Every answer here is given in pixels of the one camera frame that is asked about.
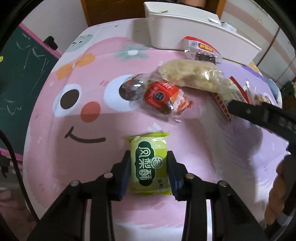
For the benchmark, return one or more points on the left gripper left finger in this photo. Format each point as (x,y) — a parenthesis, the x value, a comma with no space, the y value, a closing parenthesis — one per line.
(65,218)

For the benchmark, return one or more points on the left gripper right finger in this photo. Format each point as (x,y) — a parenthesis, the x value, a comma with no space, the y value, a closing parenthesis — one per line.
(231,219)

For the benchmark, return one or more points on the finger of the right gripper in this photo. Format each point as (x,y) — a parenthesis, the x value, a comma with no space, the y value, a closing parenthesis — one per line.
(272,118)

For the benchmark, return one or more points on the white red snack bag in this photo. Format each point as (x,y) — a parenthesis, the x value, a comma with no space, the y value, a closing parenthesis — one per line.
(235,92)

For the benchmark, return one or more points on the green pineapple cake packet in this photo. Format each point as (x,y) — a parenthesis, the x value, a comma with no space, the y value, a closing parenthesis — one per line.
(149,175)

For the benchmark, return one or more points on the yellow puffed snack bag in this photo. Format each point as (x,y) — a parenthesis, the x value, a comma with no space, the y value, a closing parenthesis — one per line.
(195,74)

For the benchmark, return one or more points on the red topped dried fruit bag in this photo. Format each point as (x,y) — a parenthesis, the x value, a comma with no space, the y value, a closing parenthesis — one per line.
(197,49)

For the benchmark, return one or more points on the red pastry packet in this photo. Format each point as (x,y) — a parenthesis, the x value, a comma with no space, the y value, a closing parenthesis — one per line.
(168,101)

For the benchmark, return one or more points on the mixed nuts clear packet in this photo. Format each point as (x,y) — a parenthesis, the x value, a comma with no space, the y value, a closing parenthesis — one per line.
(134,87)

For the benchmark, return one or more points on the person's right hand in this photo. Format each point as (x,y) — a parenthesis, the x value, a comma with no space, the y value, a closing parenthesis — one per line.
(276,201)

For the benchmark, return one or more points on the white plastic storage bin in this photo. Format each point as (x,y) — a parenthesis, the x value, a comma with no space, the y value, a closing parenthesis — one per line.
(170,23)

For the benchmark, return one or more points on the black easel knob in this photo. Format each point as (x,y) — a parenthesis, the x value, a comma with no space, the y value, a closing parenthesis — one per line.
(49,41)

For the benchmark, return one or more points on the green chalkboard pink frame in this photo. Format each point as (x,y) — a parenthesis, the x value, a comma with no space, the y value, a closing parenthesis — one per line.
(26,62)

